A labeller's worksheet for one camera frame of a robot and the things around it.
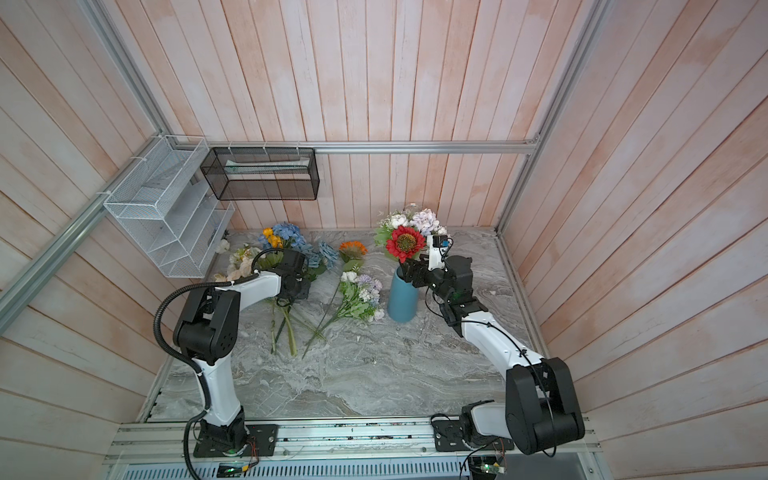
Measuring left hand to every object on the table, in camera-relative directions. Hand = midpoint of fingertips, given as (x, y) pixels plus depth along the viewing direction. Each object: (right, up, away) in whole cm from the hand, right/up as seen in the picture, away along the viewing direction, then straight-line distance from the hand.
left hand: (299, 293), depth 101 cm
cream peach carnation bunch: (-19, +10, -3) cm, 22 cm away
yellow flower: (-10, +19, +3) cm, 21 cm away
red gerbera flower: (+34, +16, -28) cm, 47 cm away
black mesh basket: (-15, +43, +5) cm, 46 cm away
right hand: (+36, +13, -18) cm, 43 cm away
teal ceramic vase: (+35, +1, -17) cm, 39 cm away
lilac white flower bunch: (+39, +22, -27) cm, 52 cm away
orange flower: (+18, +14, +7) cm, 24 cm away
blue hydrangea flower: (-4, +22, +3) cm, 22 cm away
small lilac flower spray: (+20, +1, -9) cm, 22 cm away
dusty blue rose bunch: (+7, +14, -1) cm, 16 cm away
